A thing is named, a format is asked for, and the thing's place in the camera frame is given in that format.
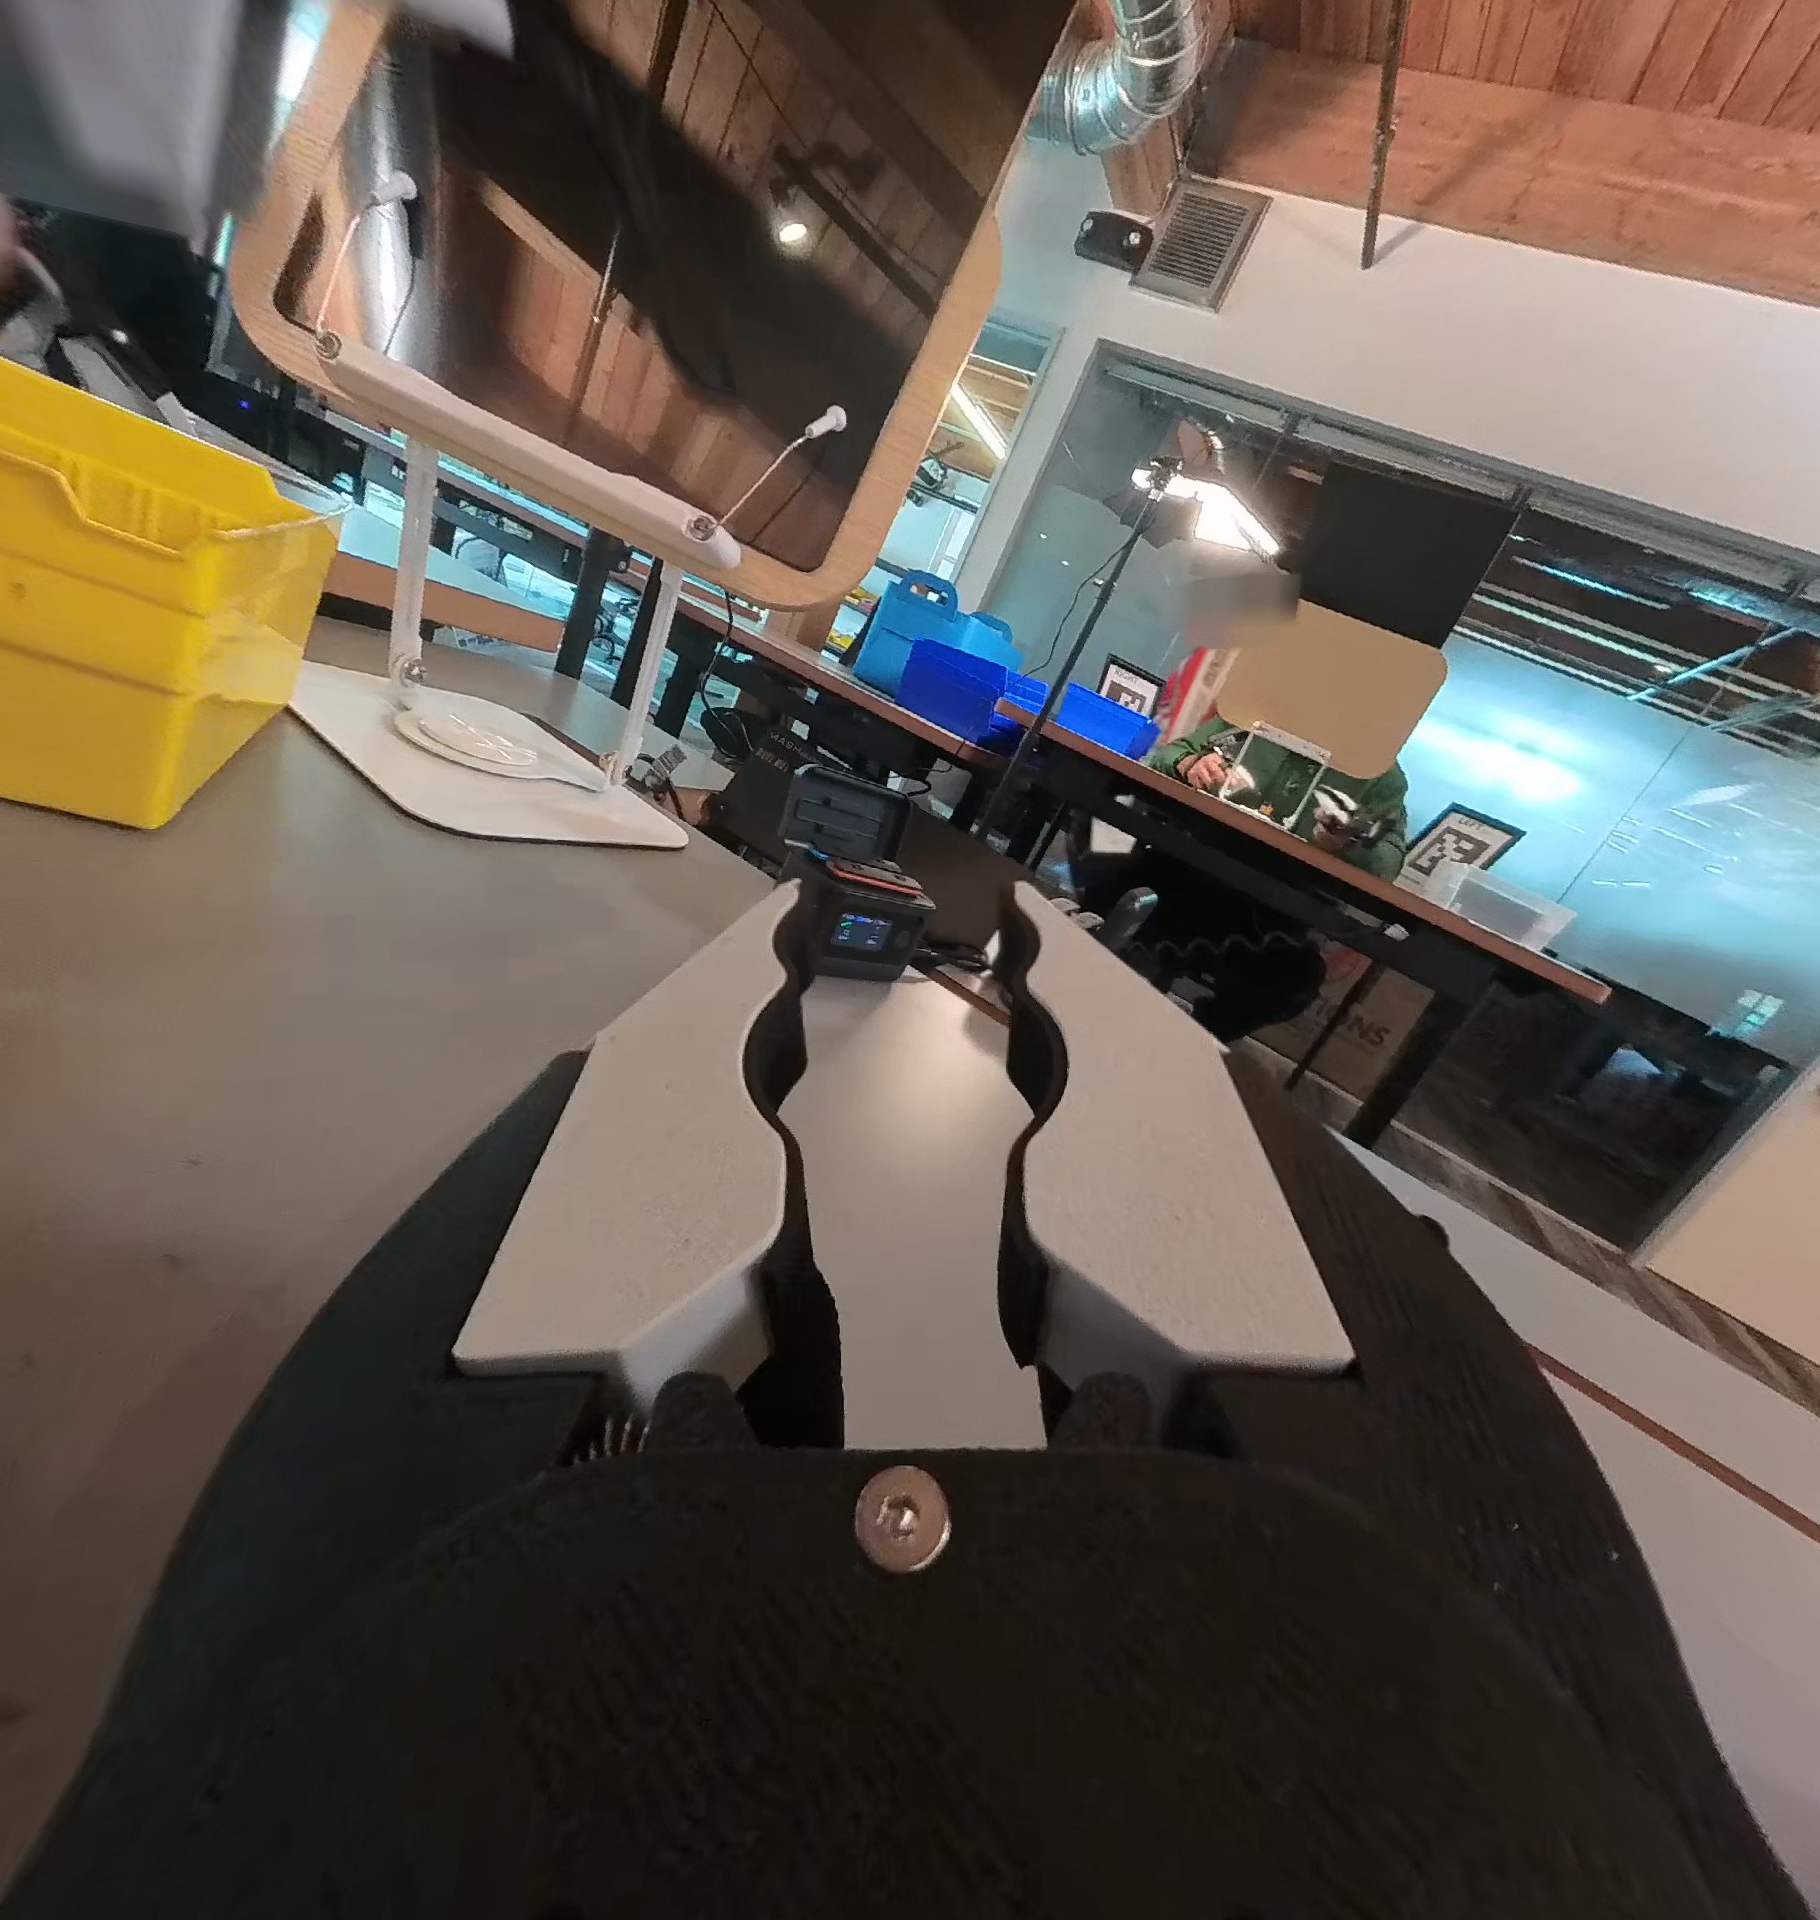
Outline silver elbow air duct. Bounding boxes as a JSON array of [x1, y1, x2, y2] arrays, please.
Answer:
[[1029, 0, 1246, 154]]

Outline dark blue storage bin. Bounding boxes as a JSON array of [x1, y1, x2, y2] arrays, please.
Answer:
[[996, 676, 1162, 760], [898, 636, 1055, 751]]

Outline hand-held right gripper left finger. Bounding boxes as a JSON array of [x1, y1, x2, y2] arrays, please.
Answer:
[[454, 876, 847, 1443]]

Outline black wavy-back chair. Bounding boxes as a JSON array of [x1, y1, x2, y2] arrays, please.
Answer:
[[1082, 885, 1323, 1039]]

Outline metal ceiling rod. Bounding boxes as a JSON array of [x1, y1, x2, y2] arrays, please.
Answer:
[[1362, 0, 1414, 273]]

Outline light blue tote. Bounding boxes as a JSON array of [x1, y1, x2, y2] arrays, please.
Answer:
[[854, 569, 1002, 698]]

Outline clear plastic box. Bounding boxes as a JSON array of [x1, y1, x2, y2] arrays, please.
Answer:
[[1452, 869, 1580, 952]]

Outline wall vent grille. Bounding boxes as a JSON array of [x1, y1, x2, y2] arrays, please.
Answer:
[[1130, 175, 1273, 310]]

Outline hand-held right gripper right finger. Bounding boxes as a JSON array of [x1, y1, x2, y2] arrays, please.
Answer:
[[996, 878, 1360, 1451]]

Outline long wooden-edged desk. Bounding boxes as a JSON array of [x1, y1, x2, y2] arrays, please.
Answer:
[[632, 554, 1614, 1149]]

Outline cardboard box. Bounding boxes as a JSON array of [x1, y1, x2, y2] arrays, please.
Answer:
[[1252, 966, 1436, 1100]]

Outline black square panel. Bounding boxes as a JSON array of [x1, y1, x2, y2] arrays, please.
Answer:
[[1277, 456, 1522, 649]]

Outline white mirror stand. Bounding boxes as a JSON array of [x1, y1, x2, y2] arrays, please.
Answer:
[[291, 332, 747, 850]]

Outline yellow plastic bin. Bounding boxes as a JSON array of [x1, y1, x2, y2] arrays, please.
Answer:
[[0, 342, 349, 830]]

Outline studio light on stand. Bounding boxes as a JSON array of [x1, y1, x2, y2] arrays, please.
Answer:
[[977, 418, 1294, 863]]

